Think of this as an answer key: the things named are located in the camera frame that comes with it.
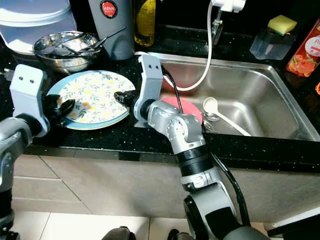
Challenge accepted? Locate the floral plate blue rim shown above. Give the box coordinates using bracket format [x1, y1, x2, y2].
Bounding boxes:
[46, 70, 130, 132]

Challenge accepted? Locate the pink plate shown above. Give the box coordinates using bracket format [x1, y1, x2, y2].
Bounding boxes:
[160, 94, 205, 127]

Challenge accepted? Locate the white ladle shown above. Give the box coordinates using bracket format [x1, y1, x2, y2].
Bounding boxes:
[202, 96, 252, 137]

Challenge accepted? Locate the large steel spoon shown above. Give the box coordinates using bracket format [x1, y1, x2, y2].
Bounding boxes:
[202, 113, 221, 124]

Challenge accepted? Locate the steel bowl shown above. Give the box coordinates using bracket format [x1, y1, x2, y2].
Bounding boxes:
[32, 31, 103, 75]

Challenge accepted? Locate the grey water filter canister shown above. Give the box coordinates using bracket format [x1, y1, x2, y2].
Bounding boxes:
[87, 0, 135, 62]

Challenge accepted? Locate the yellow oil bottle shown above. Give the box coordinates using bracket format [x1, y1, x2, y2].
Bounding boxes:
[132, 0, 157, 48]

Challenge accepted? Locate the stainless steel sink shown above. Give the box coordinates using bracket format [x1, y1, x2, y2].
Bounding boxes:
[134, 52, 320, 142]

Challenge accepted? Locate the white faucet head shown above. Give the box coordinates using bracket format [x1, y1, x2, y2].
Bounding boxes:
[210, 0, 247, 46]

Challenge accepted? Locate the robot right leg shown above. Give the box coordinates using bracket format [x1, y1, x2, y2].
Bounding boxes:
[167, 229, 198, 240]

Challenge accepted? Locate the yellow green sponge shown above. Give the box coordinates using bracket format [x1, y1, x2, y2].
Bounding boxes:
[266, 14, 299, 36]

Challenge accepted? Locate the peach dish soap bottle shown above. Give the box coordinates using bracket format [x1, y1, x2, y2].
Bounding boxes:
[286, 32, 320, 78]

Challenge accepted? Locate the white edged dark cabinet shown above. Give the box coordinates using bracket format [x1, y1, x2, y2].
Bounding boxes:
[265, 207, 320, 238]

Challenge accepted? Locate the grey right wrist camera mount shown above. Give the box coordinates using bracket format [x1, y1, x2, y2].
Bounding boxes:
[136, 54, 165, 123]

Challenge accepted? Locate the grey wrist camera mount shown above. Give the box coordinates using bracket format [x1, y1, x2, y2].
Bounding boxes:
[10, 64, 50, 138]
[136, 54, 165, 123]

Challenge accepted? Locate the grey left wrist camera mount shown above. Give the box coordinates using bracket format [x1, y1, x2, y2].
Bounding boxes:
[10, 64, 50, 138]

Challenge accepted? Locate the white faucet hose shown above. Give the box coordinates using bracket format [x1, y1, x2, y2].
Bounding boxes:
[134, 0, 216, 92]

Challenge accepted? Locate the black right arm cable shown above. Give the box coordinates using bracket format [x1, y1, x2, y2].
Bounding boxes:
[161, 67, 252, 227]

